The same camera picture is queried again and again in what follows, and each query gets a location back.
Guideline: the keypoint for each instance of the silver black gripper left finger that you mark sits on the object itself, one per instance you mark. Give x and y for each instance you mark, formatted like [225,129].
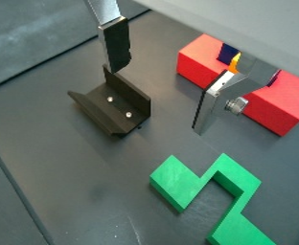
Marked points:
[114,33]

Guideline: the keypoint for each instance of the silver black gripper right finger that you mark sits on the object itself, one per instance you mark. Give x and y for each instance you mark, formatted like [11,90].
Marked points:
[223,96]

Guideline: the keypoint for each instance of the red base board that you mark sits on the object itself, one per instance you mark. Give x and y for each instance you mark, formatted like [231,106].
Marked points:
[273,105]

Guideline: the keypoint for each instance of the yellow long bar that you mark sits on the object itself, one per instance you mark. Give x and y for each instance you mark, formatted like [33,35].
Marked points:
[234,63]

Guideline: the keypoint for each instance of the right dark blue block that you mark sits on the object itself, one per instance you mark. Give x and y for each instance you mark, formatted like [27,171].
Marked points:
[274,78]

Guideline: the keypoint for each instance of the dark blue block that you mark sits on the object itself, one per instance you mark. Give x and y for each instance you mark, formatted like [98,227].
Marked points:
[227,53]
[274,78]

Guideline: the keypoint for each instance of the left dark blue block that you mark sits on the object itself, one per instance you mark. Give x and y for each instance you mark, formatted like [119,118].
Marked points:
[227,53]

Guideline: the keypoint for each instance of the black fixture bracket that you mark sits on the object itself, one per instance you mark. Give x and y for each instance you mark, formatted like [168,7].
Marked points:
[115,105]

